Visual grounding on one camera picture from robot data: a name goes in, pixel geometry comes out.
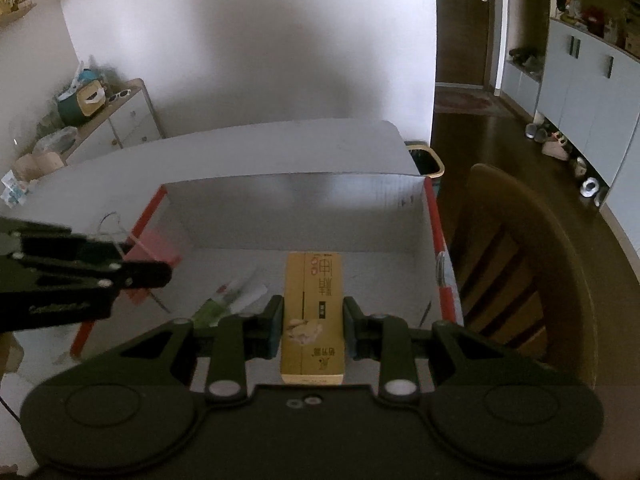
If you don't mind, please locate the white green glue tube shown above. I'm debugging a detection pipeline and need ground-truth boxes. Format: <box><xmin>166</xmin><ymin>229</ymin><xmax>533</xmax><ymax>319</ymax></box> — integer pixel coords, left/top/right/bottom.
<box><xmin>191</xmin><ymin>278</ymin><xmax>268</xmax><ymax>330</ymax></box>

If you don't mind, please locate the yellow cardboard box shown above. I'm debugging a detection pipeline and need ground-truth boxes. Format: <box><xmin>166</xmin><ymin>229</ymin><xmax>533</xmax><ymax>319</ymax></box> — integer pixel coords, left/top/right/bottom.
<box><xmin>280</xmin><ymin>252</ymin><xmax>346</xmax><ymax>386</ymax></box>

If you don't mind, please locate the white blue packet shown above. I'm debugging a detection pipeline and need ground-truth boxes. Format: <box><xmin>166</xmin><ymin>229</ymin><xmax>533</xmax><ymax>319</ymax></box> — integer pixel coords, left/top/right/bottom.
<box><xmin>1</xmin><ymin>170</ymin><xmax>28</xmax><ymax>208</ymax></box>

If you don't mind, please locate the brown cardboard box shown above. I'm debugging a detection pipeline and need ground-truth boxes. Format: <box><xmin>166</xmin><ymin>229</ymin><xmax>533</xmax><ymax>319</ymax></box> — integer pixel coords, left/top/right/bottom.
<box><xmin>12</xmin><ymin>152</ymin><xmax>65</xmax><ymax>182</ymax></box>

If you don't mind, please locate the red white storage box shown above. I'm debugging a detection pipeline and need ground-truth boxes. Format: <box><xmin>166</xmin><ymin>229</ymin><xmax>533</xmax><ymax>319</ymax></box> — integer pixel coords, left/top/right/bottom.
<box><xmin>70</xmin><ymin>174</ymin><xmax>462</xmax><ymax>356</ymax></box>

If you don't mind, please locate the dark wooden chair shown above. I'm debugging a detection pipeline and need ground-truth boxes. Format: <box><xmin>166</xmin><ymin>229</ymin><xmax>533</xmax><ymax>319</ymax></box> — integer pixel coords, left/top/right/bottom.
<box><xmin>449</xmin><ymin>164</ymin><xmax>599</xmax><ymax>386</ymax></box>

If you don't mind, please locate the green tissue box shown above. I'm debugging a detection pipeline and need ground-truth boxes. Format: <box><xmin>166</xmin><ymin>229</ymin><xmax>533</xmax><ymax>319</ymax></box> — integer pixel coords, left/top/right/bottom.
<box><xmin>55</xmin><ymin>70</ymin><xmax>106</xmax><ymax>127</ymax></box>

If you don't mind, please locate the white wooden sideboard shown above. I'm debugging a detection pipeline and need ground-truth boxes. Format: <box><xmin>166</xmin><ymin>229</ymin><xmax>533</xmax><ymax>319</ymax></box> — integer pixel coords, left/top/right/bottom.
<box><xmin>62</xmin><ymin>78</ymin><xmax>165</xmax><ymax>166</ymax></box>

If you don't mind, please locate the black waste bin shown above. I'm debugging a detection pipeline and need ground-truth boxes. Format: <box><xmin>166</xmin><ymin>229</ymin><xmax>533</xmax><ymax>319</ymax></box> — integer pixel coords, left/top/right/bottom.
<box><xmin>406</xmin><ymin>142</ymin><xmax>445</xmax><ymax>179</ymax></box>

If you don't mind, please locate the dark wooden door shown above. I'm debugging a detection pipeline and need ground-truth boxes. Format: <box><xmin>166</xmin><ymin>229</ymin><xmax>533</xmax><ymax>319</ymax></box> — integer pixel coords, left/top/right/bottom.
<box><xmin>436</xmin><ymin>0</ymin><xmax>494</xmax><ymax>88</ymax></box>

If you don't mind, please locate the wooden wall shelf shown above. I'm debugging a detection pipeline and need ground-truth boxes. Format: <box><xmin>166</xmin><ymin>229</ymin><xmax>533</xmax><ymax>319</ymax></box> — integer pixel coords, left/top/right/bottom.
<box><xmin>0</xmin><ymin>0</ymin><xmax>36</xmax><ymax>28</ymax></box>

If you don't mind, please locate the white wall cabinet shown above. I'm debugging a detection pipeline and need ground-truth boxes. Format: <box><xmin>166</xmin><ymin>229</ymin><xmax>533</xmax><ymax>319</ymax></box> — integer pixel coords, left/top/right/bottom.
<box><xmin>502</xmin><ymin>0</ymin><xmax>639</xmax><ymax>255</ymax></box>

